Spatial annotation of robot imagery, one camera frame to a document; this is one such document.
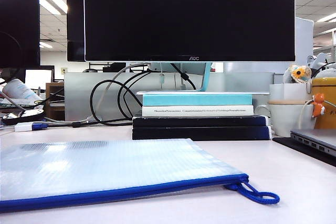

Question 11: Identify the transparent file bag blue zipper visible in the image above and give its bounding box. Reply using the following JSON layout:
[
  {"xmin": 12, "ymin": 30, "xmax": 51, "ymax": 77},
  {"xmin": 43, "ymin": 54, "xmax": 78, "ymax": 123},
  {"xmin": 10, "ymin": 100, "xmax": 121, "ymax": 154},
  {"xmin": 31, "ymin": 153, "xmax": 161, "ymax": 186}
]
[{"xmin": 0, "ymin": 138, "xmax": 280, "ymax": 214}]

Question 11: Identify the teal book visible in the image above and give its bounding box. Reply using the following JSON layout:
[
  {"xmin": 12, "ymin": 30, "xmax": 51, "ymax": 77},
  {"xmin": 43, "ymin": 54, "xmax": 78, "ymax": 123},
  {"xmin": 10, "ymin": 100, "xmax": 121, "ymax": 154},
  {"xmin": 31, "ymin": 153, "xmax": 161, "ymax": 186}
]
[{"xmin": 142, "ymin": 93, "xmax": 253, "ymax": 106}]

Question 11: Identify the white book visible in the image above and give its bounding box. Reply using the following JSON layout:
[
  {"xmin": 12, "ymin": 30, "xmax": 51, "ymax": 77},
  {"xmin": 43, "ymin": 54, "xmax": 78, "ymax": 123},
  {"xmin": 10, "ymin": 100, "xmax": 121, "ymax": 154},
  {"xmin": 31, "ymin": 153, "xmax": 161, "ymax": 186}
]
[{"xmin": 142, "ymin": 105, "xmax": 255, "ymax": 117}]

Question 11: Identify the thin black and blue binder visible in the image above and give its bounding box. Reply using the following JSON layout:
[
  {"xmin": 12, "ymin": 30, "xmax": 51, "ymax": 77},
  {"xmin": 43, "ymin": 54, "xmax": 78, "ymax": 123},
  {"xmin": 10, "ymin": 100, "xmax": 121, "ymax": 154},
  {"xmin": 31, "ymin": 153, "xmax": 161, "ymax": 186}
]
[{"xmin": 132, "ymin": 115, "xmax": 270, "ymax": 127}]

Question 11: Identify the light blue monitor stand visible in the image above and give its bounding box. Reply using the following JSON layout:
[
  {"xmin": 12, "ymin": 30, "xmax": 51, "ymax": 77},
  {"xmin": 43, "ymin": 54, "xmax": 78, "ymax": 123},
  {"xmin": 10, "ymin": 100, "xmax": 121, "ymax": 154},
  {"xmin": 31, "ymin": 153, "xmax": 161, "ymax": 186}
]
[{"xmin": 136, "ymin": 61, "xmax": 270, "ymax": 96}]

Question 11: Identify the stack of books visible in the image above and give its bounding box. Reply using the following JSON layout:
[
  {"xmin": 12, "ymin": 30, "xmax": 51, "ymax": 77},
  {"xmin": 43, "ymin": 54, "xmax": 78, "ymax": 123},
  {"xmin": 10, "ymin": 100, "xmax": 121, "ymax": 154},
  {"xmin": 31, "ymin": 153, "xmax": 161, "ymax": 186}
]
[{"xmin": 64, "ymin": 72, "xmax": 276, "ymax": 122}]

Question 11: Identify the large black AOC monitor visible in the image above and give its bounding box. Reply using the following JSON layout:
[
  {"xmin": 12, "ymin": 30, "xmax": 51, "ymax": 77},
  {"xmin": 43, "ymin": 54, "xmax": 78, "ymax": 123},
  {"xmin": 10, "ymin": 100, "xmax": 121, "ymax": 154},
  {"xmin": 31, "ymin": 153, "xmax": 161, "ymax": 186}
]
[{"xmin": 83, "ymin": 0, "xmax": 296, "ymax": 62}]

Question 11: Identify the brown wooden cabinet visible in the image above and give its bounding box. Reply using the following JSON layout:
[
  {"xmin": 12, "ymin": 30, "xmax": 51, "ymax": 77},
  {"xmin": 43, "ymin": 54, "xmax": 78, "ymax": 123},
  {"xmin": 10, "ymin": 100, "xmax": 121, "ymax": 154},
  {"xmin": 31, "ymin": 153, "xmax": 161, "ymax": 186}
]
[{"xmin": 45, "ymin": 82, "xmax": 66, "ymax": 121}]

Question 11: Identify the white mug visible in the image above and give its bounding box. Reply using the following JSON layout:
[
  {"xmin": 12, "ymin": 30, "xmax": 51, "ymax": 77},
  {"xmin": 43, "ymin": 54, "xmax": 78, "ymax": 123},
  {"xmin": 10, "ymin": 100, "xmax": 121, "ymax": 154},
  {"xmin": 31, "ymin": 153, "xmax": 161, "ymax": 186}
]
[{"xmin": 256, "ymin": 100, "xmax": 316, "ymax": 138}]

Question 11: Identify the white square container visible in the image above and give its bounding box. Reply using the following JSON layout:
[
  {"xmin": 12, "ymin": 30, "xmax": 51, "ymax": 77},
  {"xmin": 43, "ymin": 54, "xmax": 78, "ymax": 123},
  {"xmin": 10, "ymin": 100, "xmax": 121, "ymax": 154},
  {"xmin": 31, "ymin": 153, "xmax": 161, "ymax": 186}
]
[{"xmin": 269, "ymin": 83, "xmax": 313, "ymax": 102}]

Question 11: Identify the narrow black monitor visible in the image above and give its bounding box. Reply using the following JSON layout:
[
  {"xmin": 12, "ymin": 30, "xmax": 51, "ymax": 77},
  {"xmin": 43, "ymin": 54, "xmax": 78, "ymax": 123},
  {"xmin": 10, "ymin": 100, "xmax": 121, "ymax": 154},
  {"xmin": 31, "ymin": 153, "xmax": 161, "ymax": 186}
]
[{"xmin": 66, "ymin": 0, "xmax": 86, "ymax": 62}]

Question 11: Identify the small lit monitor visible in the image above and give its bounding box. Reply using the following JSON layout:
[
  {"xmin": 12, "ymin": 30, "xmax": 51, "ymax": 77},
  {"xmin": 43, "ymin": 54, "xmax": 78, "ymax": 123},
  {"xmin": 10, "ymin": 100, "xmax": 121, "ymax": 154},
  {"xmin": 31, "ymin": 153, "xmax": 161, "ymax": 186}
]
[{"xmin": 25, "ymin": 66, "xmax": 56, "ymax": 91}]

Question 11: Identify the crochet sunflower toy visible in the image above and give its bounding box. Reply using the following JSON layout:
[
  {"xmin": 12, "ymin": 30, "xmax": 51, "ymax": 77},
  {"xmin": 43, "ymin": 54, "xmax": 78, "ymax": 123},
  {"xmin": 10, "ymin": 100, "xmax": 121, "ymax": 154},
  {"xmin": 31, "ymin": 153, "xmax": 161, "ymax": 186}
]
[{"xmin": 282, "ymin": 63, "xmax": 313, "ymax": 84}]

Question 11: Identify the black round monitor base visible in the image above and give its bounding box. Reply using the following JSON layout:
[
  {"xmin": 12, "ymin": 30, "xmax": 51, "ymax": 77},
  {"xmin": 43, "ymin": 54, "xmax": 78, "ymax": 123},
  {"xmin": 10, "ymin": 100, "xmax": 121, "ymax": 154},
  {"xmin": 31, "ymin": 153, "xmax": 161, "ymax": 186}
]
[{"xmin": 2, "ymin": 109, "xmax": 46, "ymax": 126}]

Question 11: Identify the white adapter with blue plug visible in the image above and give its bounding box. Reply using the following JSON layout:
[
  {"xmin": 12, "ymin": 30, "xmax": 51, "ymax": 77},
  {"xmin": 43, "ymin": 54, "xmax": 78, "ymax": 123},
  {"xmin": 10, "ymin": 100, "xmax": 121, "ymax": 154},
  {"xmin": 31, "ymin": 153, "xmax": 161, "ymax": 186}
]
[{"xmin": 14, "ymin": 121, "xmax": 50, "ymax": 133}]

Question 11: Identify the white partition panel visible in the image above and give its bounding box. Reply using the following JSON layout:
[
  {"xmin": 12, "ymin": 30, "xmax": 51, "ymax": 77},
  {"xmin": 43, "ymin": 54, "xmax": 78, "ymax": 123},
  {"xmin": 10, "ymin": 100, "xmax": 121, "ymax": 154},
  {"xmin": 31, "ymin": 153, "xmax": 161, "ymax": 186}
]
[{"xmin": 295, "ymin": 16, "xmax": 315, "ymax": 63}]

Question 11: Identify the white rolled paper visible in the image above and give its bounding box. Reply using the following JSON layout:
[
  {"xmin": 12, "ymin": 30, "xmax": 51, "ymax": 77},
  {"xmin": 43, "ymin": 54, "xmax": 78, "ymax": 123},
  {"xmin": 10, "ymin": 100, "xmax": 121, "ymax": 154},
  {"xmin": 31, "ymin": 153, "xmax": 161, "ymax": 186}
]
[{"xmin": 1, "ymin": 78, "xmax": 43, "ymax": 104}]

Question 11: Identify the silver laptop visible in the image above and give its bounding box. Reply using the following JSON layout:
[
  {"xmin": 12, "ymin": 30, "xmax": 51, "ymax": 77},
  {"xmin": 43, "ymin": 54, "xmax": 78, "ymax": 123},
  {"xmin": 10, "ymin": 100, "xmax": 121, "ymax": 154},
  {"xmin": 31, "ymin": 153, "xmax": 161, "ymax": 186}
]
[{"xmin": 290, "ymin": 128, "xmax": 336, "ymax": 158}]

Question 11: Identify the yellow tin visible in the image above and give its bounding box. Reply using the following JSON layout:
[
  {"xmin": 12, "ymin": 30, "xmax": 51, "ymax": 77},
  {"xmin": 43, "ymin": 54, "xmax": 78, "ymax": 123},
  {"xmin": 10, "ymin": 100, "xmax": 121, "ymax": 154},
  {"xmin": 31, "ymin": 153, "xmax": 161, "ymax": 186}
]
[{"xmin": 311, "ymin": 77, "xmax": 336, "ymax": 130}]

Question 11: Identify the black monitor with round base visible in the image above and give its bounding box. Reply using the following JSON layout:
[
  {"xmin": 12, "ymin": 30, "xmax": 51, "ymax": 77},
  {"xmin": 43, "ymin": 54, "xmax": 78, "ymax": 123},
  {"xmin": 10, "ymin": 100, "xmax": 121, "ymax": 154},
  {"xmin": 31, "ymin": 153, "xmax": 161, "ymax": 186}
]
[{"xmin": 0, "ymin": 0, "xmax": 41, "ymax": 69}]

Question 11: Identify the thick black cable with ferrite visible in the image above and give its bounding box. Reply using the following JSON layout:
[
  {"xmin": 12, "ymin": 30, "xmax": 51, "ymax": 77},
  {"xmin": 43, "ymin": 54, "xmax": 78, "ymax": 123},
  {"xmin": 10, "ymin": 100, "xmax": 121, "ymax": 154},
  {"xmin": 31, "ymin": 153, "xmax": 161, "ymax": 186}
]
[{"xmin": 170, "ymin": 62, "xmax": 197, "ymax": 91}]

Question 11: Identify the grey white cable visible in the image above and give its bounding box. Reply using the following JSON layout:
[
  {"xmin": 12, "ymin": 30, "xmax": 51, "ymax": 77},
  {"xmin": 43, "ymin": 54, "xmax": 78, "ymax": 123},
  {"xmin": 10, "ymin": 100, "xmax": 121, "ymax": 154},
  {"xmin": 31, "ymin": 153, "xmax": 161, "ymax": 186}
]
[{"xmin": 44, "ymin": 62, "xmax": 149, "ymax": 124}]

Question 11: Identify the black looped cable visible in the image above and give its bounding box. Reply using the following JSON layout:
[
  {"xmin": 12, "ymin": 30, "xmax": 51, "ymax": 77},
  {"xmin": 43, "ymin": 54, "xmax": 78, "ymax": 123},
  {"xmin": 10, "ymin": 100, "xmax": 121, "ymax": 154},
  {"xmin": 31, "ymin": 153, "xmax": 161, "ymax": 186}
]
[{"xmin": 47, "ymin": 69, "xmax": 154, "ymax": 128}]

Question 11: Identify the thin white cable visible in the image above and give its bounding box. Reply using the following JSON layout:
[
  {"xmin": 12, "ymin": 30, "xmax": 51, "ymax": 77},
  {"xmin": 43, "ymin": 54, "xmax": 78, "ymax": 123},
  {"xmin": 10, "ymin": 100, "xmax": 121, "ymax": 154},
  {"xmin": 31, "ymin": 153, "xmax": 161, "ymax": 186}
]
[{"xmin": 299, "ymin": 99, "xmax": 315, "ymax": 130}]

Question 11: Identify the orange fox cable clip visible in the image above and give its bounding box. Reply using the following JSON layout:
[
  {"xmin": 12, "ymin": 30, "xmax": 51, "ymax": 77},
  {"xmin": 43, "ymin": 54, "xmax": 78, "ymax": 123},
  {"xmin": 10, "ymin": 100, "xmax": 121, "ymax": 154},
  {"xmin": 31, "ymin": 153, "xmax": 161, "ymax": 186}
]
[{"xmin": 311, "ymin": 92, "xmax": 327, "ymax": 118}]

